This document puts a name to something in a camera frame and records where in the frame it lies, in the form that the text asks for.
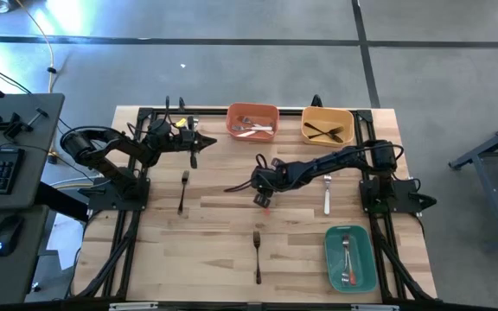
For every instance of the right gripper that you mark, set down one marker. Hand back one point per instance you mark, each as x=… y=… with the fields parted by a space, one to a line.
x=263 y=181

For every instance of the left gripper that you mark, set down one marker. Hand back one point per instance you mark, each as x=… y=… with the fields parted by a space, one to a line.
x=182 y=139

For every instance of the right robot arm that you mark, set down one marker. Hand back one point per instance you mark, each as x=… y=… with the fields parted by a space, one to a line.
x=318 y=166

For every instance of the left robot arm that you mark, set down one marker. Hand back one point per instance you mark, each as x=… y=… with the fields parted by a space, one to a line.
x=80 y=149

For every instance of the orange plastic bin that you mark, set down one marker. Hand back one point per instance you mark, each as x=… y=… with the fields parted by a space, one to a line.
x=270 y=113

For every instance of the yellow plastic bin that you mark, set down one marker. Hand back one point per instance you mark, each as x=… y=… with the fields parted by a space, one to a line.
x=314 y=116

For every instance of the teal plastic bin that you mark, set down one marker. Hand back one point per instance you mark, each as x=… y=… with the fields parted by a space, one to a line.
x=361 y=242

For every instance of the black table clamp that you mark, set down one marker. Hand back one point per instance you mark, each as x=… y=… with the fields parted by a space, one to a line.
x=317 y=102

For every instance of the grey desk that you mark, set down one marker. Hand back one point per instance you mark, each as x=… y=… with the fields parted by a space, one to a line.
x=37 y=181

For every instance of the black desk clamp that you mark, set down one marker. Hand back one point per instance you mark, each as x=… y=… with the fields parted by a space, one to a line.
x=11 y=125

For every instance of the black computer mouse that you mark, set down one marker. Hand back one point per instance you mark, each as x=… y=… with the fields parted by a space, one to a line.
x=9 y=235

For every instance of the grey metal cart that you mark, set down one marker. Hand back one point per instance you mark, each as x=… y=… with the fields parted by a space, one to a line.
x=491 y=203

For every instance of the black aluminium table frame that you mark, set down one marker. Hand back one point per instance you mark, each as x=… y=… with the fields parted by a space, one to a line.
x=206 y=111

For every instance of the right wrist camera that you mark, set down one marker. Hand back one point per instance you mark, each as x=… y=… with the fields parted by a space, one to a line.
x=277 y=163

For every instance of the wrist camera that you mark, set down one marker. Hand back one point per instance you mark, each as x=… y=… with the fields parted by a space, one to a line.
x=159 y=128
x=277 y=163

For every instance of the black frame clip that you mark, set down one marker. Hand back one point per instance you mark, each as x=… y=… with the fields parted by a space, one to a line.
x=167 y=103
x=182 y=103

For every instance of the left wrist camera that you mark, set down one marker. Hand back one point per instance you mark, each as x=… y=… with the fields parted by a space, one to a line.
x=159 y=128

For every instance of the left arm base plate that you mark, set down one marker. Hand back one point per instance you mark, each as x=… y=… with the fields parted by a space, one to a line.
x=106 y=201

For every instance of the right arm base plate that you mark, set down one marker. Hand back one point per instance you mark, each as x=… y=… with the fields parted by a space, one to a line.
x=400 y=203

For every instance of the silver metal bracket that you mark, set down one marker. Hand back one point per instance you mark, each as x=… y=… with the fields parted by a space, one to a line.
x=132 y=306
x=374 y=307

